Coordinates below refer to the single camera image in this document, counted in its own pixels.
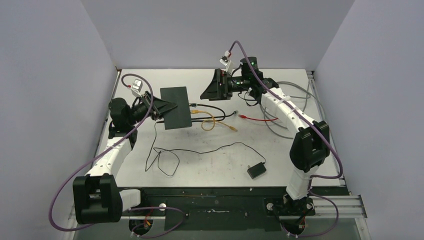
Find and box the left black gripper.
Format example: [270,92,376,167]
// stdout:
[126,91,177,126]

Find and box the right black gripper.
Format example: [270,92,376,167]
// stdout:
[199,69,249,102]

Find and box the black network switch box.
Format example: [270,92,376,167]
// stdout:
[160,86,193,130]

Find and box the black ethernet cable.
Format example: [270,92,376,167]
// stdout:
[189,103,239,124]

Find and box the red ethernet cable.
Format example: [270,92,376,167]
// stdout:
[238,113,280,123]

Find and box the grey ethernet cable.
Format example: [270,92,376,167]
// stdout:
[259,80,328,140]

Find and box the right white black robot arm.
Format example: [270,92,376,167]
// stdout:
[200,56,330,215]

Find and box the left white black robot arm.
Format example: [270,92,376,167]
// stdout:
[72,91,178,225]

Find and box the black power adapter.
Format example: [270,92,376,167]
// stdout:
[246,162,267,180]

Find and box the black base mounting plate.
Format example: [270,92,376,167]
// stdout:
[82,186,350,233]

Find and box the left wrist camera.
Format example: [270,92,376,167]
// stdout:
[130,79,143,96]

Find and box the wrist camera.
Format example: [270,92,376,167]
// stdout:
[219,56,234,70]
[130,79,143,96]

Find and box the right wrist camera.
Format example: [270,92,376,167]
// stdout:
[219,56,234,70]

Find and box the yellow ethernet cable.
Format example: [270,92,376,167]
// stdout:
[190,109,239,133]

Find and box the thin black power cord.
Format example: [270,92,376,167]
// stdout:
[144,121,267,178]

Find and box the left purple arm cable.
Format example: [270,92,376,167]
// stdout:
[48,73,185,240]

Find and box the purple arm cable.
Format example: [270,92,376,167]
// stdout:
[225,40,344,239]
[48,73,185,240]

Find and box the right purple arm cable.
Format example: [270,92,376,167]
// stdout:
[225,40,344,239]

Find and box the aluminium front rail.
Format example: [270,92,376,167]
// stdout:
[68,194,368,220]

